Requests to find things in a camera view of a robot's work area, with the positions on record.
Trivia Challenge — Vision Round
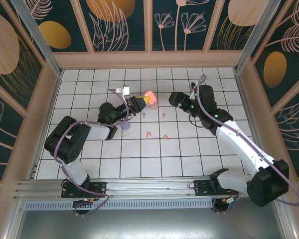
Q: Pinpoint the grey metal panel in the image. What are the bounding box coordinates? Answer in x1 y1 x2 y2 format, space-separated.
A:
4 196 297 239

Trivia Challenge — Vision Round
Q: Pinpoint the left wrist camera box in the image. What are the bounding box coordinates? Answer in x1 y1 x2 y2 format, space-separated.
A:
116 85 131 97

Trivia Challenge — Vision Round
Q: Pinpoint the power connector with wires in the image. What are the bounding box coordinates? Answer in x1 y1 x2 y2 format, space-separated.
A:
221 190 240 207
73 191 102 209

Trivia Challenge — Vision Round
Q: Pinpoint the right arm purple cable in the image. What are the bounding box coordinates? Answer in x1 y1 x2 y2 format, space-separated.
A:
191 74 299 214

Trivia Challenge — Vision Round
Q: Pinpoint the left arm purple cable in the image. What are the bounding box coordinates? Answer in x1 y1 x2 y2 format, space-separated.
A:
54 88 130 218

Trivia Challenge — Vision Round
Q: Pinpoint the aluminium frame post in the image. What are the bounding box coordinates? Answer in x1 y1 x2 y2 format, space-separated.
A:
11 0 63 77
235 0 283 74

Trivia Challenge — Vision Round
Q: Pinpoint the aluminium side rail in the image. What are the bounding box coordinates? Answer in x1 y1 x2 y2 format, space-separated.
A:
232 67 275 178

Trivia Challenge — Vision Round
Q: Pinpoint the coral square earbud case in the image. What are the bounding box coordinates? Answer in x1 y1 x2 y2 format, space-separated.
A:
144 90 157 105

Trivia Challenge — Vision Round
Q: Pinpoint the aluminium mounting rail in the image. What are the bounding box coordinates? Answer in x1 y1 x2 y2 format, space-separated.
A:
13 176 286 200

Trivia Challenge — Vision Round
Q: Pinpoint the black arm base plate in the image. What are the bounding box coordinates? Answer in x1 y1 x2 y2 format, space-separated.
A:
193 179 240 197
61 181 108 199

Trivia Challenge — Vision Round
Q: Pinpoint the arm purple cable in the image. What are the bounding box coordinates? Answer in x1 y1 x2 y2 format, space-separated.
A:
54 88 130 218
191 74 299 214

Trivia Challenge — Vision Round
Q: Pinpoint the slotted grey cable duct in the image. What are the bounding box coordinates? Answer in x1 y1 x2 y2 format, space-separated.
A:
22 200 215 211

